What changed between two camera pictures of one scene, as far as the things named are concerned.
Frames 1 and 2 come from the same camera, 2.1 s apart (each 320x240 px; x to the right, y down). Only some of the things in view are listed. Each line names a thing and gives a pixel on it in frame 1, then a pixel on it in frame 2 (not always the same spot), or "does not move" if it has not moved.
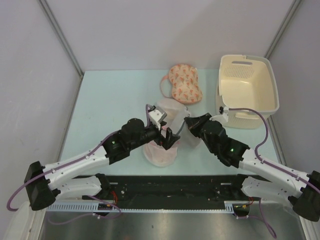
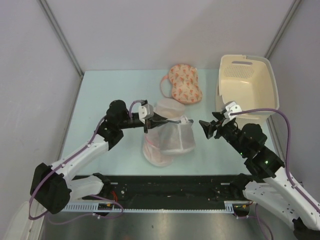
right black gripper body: [213, 149] → [229, 132]
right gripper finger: [194, 122] → [208, 128]
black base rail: [126, 190] does not move
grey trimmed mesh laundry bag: [176, 114] → [176, 137]
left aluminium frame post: [50, 15] does not move
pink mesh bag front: [157, 155] does not move
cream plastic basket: [248, 82] does not move
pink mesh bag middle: [176, 112] does not move
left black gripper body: [149, 133] → [129, 122]
